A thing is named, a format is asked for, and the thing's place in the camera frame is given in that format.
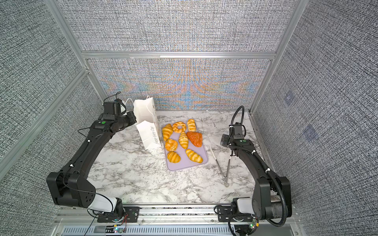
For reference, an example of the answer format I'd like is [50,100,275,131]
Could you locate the steel tongs white tips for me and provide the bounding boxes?
[209,145,231,188]

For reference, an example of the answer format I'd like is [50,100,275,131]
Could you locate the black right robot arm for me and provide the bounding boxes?
[220,134,292,227]

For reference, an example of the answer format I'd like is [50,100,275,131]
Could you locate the striped croissant top left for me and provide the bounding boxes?
[162,124,173,142]

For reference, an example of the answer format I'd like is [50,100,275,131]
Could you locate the yellow bun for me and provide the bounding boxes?
[167,151,181,163]

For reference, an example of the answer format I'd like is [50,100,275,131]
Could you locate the sugared ring donut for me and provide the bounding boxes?
[172,122,187,133]

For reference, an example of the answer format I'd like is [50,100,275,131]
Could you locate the lilac plastic tray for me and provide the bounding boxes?
[161,119,208,171]

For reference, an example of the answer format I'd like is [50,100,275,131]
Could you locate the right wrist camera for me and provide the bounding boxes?
[232,124,246,140]

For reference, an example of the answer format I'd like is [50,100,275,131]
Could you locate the aluminium cage frame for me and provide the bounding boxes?
[1,1,309,178]

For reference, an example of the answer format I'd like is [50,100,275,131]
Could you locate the round orange knotted bun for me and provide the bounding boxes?
[165,139,178,152]

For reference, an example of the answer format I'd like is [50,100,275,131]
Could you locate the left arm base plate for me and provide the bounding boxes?
[97,206,140,224]

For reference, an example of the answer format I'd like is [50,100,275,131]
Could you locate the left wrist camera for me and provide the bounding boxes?
[103,98,127,116]

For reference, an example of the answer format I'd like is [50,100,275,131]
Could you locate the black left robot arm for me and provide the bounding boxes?
[46,111,136,213]

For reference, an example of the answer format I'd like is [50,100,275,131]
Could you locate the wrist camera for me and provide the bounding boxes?
[103,98,127,116]
[232,124,246,140]

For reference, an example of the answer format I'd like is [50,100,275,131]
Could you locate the small striped bread top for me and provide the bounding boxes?
[187,119,197,132]

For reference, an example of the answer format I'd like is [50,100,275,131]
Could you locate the striped bread centre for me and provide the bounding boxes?
[179,132,189,149]

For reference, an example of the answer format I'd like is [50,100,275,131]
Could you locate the aluminium front rail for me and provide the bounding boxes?
[50,203,305,236]

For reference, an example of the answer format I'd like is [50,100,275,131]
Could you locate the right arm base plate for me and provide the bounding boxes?
[214,205,256,223]

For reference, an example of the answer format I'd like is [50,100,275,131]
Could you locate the white paper bag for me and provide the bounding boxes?
[123,96,161,151]

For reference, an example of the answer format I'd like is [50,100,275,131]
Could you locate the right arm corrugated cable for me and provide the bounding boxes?
[228,105,288,228]

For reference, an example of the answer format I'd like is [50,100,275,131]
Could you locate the long striped bread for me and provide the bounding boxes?
[185,149,203,163]

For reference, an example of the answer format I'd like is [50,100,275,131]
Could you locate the red-brown glazed croissant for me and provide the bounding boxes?
[187,131,203,148]

